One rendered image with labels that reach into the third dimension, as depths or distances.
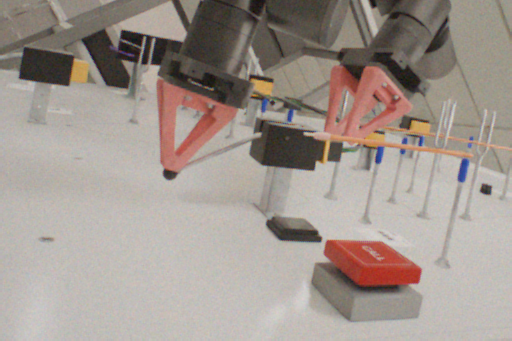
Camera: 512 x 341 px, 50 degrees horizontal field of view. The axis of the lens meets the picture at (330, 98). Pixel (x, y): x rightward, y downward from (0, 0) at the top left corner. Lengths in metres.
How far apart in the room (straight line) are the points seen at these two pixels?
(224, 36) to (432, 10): 0.25
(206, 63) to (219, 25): 0.03
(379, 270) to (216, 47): 0.24
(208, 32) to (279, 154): 0.13
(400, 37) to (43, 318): 0.42
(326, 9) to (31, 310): 0.30
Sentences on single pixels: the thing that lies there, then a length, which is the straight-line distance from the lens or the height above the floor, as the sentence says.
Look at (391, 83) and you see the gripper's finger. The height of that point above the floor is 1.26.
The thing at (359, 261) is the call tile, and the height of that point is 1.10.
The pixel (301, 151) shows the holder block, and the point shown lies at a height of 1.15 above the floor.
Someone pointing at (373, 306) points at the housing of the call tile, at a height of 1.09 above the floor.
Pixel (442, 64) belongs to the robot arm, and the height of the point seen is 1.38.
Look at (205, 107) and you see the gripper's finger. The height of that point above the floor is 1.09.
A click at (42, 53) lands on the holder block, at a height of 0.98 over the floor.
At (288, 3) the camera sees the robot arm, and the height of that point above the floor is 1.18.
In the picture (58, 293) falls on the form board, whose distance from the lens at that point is 0.35.
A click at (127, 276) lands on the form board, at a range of 0.38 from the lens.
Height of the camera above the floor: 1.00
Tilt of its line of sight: 21 degrees up
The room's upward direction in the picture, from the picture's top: 60 degrees clockwise
